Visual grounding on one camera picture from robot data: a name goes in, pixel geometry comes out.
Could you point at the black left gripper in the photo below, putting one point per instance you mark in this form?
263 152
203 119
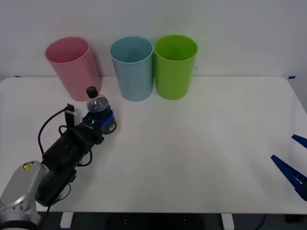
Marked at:
69 146

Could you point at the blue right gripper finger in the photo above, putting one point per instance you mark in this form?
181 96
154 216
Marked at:
293 176
301 141

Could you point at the small dark plastic bottle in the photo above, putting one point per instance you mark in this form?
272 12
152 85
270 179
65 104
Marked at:
98 105

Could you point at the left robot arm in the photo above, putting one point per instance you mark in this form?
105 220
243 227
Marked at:
21 182

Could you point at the pink plastic waste bin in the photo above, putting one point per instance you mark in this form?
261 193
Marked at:
72 79

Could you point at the pale blue plastic waste bin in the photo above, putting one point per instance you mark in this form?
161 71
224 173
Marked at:
134 81

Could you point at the white table leg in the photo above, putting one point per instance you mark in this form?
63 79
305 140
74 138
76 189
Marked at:
227 221
66 220

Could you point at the green plastic waste bin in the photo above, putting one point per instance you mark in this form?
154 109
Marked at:
172 79

